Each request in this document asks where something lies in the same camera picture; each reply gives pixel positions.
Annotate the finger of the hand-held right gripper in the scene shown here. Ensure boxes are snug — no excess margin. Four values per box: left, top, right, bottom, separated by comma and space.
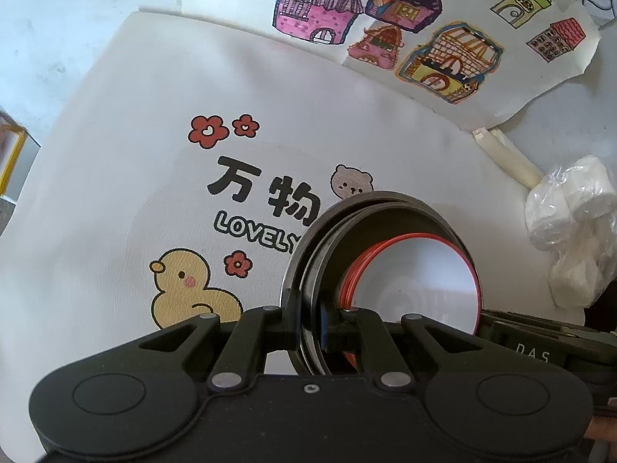
479, 309, 598, 338

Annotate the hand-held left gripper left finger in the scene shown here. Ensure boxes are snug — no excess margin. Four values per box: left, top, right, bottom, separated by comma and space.
72, 306, 303, 391

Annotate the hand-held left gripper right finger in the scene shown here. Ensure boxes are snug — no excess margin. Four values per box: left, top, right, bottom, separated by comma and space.
318, 301, 550, 391

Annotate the stainless steel bowl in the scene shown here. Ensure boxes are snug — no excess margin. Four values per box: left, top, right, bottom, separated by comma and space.
281, 191, 456, 377

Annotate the deep steel bowl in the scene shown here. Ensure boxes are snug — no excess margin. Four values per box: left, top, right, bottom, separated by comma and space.
315, 212, 470, 377

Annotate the person's right hand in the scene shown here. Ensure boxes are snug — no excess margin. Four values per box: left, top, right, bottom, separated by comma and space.
589, 395, 617, 463

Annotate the clear bag of white lumps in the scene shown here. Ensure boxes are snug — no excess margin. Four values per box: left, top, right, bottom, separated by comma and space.
524, 154, 617, 308

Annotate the white paper roll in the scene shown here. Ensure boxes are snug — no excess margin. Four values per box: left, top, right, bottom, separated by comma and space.
471, 127, 497, 155
489, 129, 546, 189

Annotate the white printed tablecloth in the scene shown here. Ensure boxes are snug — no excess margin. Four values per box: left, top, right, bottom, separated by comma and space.
0, 10, 589, 449

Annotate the coloured houses drawing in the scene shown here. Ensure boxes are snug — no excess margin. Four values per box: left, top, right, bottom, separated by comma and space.
180, 0, 601, 131

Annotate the yellow metal frame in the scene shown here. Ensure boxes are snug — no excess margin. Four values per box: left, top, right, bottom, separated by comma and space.
0, 108, 43, 198

